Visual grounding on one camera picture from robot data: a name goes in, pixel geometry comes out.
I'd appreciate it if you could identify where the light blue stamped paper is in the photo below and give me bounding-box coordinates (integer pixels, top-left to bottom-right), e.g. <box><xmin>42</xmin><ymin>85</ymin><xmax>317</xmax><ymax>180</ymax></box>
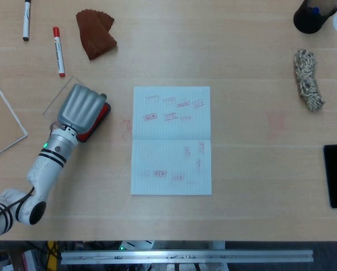
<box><xmin>130</xmin><ymin>86</ymin><xmax>213</xmax><ymax>196</ymax></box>

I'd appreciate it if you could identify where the red ink pad clear lid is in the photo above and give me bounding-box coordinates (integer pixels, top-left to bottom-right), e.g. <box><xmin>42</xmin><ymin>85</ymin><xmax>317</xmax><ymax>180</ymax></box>
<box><xmin>42</xmin><ymin>76</ymin><xmax>112</xmax><ymax>143</ymax></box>

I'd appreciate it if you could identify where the brown folded cloth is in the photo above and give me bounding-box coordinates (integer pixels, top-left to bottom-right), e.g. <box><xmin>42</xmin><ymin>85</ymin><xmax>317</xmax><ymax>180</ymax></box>
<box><xmin>75</xmin><ymin>9</ymin><xmax>118</xmax><ymax>61</ymax></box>

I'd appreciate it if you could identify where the red whiteboard marker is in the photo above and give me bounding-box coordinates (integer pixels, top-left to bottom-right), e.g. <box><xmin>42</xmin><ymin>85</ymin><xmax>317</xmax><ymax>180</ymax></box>
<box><xmin>52</xmin><ymin>27</ymin><xmax>67</xmax><ymax>78</ymax></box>

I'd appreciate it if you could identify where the clear acrylic board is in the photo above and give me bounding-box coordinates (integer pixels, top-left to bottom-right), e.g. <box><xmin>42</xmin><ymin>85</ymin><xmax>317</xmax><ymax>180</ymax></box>
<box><xmin>0</xmin><ymin>73</ymin><xmax>29</xmax><ymax>163</ymax></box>

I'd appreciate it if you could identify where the black whiteboard marker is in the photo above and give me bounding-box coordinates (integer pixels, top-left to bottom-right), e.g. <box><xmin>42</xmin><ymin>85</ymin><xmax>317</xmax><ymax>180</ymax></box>
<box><xmin>22</xmin><ymin>0</ymin><xmax>33</xmax><ymax>42</ymax></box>

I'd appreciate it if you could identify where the black mesh pen holder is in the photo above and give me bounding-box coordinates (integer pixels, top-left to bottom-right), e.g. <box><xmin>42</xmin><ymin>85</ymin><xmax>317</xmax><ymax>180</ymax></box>
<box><xmin>293</xmin><ymin>0</ymin><xmax>337</xmax><ymax>35</ymax></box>

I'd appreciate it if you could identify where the aluminium rail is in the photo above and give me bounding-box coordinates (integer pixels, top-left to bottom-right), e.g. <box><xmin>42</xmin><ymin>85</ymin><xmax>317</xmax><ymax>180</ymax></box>
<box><xmin>60</xmin><ymin>248</ymin><xmax>314</xmax><ymax>266</ymax></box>

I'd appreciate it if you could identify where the braided rope bundle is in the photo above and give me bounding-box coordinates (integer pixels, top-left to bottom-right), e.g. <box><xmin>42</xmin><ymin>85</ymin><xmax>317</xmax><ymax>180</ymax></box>
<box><xmin>294</xmin><ymin>49</ymin><xmax>326</xmax><ymax>113</ymax></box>

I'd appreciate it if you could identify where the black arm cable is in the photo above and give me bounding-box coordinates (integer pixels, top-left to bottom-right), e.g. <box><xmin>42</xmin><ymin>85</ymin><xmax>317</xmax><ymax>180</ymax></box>
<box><xmin>0</xmin><ymin>186</ymin><xmax>36</xmax><ymax>227</ymax></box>

